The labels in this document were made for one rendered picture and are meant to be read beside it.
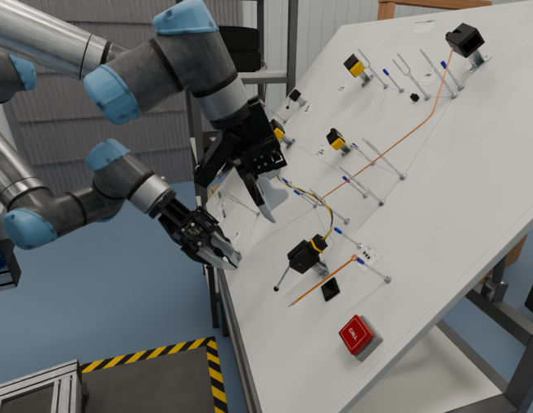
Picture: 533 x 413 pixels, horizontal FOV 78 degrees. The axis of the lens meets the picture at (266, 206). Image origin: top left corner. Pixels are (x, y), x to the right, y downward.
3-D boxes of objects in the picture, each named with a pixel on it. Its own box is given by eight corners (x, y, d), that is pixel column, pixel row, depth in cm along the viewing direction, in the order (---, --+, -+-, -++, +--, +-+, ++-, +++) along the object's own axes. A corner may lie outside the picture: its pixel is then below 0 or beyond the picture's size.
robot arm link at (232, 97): (191, 103, 46) (195, 87, 53) (208, 131, 49) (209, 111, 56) (239, 80, 45) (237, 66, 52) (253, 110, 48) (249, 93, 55)
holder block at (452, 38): (468, 44, 77) (450, 15, 73) (496, 59, 68) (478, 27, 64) (450, 60, 79) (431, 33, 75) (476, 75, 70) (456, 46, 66)
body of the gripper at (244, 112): (289, 169, 55) (260, 104, 48) (242, 189, 56) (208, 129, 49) (282, 149, 61) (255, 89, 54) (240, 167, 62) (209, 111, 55)
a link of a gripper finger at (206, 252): (234, 280, 65) (198, 251, 64) (226, 279, 71) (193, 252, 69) (243, 267, 67) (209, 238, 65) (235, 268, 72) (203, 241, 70)
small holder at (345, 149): (348, 133, 97) (332, 118, 93) (356, 149, 90) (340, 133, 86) (336, 143, 99) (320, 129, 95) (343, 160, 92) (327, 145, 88)
